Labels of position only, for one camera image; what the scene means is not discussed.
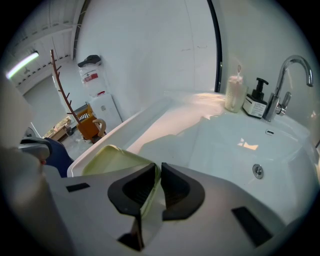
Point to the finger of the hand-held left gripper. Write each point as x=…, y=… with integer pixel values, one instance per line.
x=36, y=148

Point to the black vertical frame strip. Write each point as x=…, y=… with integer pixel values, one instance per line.
x=217, y=50

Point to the dark blue chair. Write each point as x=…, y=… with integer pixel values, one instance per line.
x=58, y=156

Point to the brown wooden coat rack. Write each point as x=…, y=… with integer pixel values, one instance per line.
x=62, y=87

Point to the low wooden bench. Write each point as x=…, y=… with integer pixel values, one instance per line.
x=58, y=130

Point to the white vanity cabinet with sink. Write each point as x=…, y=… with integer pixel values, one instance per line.
x=225, y=140

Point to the orange sofa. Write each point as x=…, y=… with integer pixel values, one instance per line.
x=87, y=126

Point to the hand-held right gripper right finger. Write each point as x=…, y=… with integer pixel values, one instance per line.
x=212, y=215

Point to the ceiling tube light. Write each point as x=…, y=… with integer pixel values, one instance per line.
x=22, y=64

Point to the black cap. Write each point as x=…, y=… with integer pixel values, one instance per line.
x=90, y=60

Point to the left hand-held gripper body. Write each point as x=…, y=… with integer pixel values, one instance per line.
x=22, y=200

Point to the black pump soap dispenser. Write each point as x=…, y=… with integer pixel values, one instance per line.
x=256, y=105

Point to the white water dispenser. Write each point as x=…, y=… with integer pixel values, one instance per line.
x=105, y=110

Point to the yellow-green cleaning cloth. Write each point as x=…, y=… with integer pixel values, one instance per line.
x=112, y=160

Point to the chrome faucet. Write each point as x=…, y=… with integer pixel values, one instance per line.
x=280, y=95

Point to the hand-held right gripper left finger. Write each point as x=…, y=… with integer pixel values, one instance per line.
x=95, y=207

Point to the translucent white cup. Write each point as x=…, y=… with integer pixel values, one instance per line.
x=235, y=95

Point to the wooden chair with brown seat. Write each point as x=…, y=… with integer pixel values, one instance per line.
x=101, y=126

